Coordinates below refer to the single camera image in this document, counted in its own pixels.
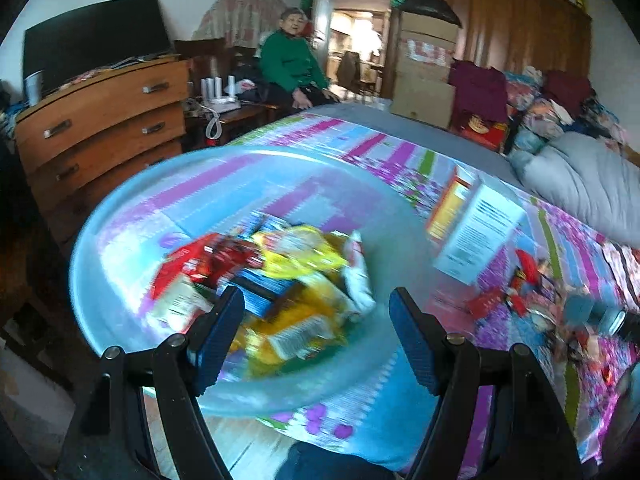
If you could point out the white dark-flowered blanket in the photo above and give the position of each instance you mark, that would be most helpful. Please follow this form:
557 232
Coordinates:
625 270

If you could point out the small cardboard box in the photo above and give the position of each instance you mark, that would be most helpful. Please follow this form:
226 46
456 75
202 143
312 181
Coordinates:
430 25

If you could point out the pile of clothes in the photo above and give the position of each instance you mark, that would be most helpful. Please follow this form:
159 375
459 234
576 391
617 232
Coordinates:
550 105

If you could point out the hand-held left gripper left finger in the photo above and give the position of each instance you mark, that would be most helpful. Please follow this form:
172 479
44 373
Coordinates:
217 340

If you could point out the tall white lavender box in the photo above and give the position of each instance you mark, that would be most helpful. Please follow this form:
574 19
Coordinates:
480 240

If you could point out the pile of mixed snack packets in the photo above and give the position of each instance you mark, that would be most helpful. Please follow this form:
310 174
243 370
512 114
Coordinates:
540 300
300 260

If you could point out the grey blue quilt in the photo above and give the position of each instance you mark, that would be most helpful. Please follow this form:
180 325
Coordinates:
590 185

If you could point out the person's own leg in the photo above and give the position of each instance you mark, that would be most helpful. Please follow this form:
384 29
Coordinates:
340 462

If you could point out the grey paper cup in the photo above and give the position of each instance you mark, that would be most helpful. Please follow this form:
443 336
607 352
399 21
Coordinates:
34 90

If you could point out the black television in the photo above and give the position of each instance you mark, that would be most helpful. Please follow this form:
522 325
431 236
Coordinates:
90 40

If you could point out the large plain cardboard box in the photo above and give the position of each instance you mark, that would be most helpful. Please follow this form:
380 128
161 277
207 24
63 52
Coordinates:
422 102

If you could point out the clear plastic bowl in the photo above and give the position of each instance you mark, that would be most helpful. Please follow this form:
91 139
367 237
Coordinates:
130 220

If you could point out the orange red box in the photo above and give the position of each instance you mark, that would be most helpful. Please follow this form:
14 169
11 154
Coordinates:
447 210

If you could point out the chair with dark jacket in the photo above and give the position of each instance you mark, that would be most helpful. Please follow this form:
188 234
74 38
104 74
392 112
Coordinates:
350 67

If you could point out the red gift bag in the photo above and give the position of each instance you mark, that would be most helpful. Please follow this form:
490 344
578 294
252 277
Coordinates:
482 132

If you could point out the white router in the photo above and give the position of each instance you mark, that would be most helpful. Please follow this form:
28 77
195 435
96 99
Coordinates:
220 105

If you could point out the floral cloth cover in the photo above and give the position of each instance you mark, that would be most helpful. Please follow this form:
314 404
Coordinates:
235 15

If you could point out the floral striped bedsheet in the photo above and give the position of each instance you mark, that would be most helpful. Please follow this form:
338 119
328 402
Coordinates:
380 160

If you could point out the wooden wardrobe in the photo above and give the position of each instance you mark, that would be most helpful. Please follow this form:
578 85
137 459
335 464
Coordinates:
525 25

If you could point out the dark wooden chair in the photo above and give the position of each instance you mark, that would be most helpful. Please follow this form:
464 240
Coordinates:
200 50

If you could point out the maroon cloth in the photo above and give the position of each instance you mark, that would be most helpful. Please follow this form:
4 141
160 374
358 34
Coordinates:
477 90

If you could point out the wooden dresser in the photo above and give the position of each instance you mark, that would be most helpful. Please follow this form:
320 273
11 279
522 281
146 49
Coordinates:
100 125

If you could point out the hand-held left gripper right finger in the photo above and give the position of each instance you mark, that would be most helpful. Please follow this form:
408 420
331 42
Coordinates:
415 340

